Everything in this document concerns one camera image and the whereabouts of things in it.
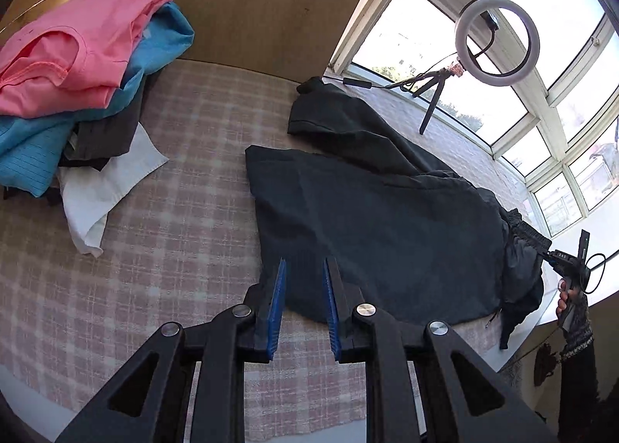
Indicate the pink plaid blanket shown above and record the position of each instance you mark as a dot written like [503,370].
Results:
[169,254]

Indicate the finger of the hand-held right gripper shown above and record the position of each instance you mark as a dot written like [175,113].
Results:
[558,257]

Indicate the dark grey garment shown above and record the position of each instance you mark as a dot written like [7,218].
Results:
[111,133]

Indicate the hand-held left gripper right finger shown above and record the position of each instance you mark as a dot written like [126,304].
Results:
[332,312]

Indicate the blue shirt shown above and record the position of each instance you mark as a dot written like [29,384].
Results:
[29,153]

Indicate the dark brown object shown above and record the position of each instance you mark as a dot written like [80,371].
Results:
[546,365]

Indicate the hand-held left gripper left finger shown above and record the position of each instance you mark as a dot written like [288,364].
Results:
[275,317]

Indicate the person's right forearm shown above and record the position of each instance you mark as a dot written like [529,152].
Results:
[590,394]

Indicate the black pants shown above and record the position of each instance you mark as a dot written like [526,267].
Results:
[387,230]

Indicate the black tripod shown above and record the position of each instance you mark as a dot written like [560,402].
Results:
[432,109]

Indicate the pink shirt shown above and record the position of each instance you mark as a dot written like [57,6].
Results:
[72,61]

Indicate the person's right hand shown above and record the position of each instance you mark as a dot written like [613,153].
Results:
[578,322]

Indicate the white garment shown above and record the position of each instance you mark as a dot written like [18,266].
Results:
[96,191]

